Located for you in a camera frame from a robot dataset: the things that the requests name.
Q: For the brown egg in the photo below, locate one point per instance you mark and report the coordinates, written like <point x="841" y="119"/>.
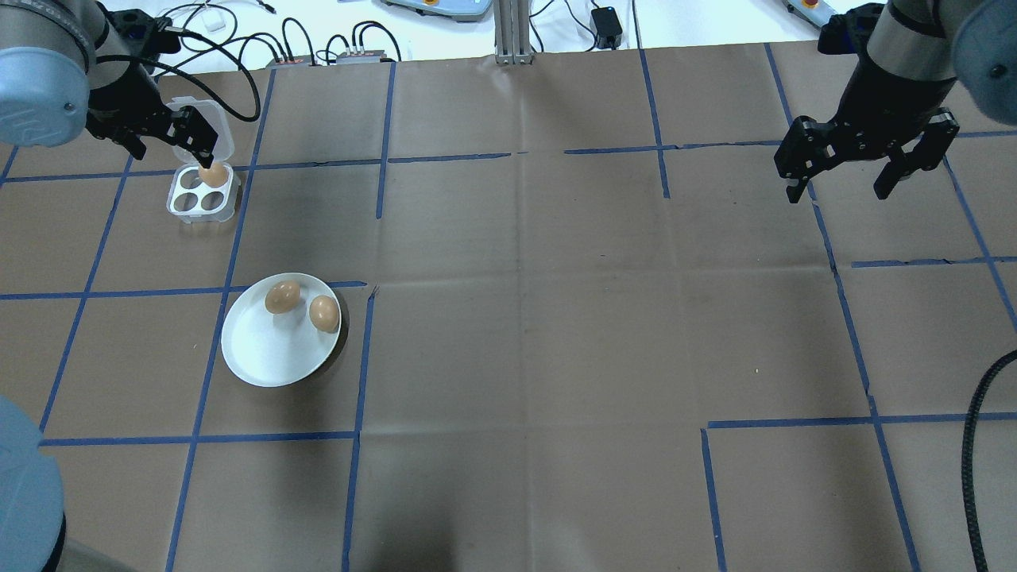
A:
<point x="213" y="176"/>
<point x="324" y="314"/>
<point x="283" y="297"/>

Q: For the clear plastic egg carton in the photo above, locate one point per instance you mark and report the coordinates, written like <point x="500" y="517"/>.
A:
<point x="199" y="216"/>

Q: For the white round plate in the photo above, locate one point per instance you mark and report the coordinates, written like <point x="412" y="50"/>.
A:
<point x="270" y="349"/>

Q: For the small white charger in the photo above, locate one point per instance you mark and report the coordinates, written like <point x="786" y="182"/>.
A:
<point x="213" y="20"/>

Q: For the blue grey teach pendant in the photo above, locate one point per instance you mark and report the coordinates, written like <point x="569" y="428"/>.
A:
<point x="802" y="8"/>
<point x="437" y="8"/>

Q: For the black power adapter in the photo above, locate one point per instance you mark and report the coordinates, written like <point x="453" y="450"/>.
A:
<point x="606" y="24"/>

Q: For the aluminium profile post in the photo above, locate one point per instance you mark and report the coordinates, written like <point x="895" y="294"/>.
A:
<point x="513" y="32"/>

